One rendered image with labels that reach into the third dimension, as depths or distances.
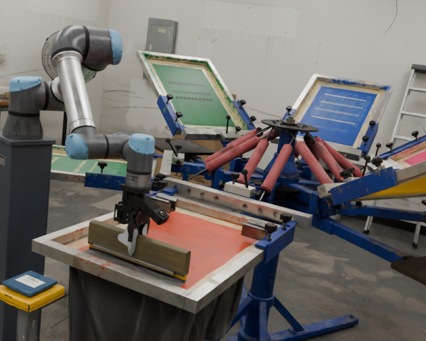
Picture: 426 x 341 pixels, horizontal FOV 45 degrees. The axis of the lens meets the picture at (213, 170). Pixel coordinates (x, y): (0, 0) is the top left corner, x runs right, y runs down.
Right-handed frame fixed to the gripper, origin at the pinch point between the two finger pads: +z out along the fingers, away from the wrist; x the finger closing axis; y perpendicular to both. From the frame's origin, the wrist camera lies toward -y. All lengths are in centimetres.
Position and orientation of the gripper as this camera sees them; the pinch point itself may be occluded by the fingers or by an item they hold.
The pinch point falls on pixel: (136, 250)
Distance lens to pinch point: 162.3
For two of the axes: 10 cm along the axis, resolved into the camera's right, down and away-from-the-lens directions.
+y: -8.8, -2.1, 4.2
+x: -4.5, 1.4, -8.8
